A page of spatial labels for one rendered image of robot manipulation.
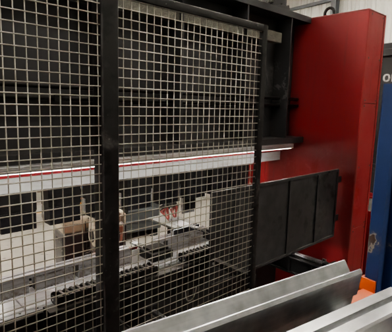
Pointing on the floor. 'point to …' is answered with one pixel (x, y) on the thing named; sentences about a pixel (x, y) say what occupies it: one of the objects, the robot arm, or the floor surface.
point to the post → (107, 15)
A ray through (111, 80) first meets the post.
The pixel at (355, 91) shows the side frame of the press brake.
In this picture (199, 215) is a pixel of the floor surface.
